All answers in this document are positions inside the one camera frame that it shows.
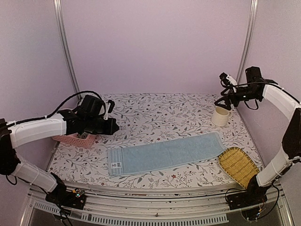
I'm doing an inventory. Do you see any right aluminium post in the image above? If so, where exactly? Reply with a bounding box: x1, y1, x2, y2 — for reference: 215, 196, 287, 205
236, 0, 258, 83

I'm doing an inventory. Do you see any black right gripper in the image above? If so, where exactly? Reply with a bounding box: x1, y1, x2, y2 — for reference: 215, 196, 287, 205
215, 85, 261, 110

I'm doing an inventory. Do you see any woven bamboo tray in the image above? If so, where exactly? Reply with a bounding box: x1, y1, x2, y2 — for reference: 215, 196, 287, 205
218, 147, 260, 189

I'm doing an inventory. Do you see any left aluminium post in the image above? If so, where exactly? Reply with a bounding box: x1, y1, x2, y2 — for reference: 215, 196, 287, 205
53, 0, 80, 93

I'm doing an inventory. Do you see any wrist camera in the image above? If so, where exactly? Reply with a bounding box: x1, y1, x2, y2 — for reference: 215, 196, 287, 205
219, 73, 238, 88
103, 100, 115, 120

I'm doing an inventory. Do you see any green towel with panda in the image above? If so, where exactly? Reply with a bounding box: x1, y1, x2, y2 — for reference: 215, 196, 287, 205
76, 133, 88, 140

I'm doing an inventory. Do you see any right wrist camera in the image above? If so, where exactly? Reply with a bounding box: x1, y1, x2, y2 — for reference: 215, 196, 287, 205
219, 73, 238, 88

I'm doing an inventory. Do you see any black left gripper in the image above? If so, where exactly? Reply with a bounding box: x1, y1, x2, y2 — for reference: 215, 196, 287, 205
85, 116, 119, 136

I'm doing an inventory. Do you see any aluminium post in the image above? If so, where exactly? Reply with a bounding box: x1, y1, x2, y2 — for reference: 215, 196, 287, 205
236, 0, 258, 83
53, 0, 80, 93

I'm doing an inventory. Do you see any blue towel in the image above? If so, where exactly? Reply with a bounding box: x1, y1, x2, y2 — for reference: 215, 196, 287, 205
107, 132, 225, 176

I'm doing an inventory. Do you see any aluminium front frame rail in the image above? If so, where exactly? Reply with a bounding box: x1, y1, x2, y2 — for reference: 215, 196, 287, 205
21, 182, 294, 226

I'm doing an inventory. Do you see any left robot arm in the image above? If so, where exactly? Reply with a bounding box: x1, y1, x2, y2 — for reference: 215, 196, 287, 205
0, 92, 119, 204

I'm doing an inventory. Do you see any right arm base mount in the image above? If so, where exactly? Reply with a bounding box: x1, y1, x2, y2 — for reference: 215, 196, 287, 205
225, 191, 267, 210

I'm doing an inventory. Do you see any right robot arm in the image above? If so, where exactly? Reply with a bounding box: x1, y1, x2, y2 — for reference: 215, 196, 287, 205
214, 66, 301, 205

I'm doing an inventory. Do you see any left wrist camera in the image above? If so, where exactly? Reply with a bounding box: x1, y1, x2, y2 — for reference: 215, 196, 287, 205
103, 100, 115, 120

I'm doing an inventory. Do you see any pink plastic basket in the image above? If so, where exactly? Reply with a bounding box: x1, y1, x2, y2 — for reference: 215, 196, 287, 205
52, 134, 96, 148

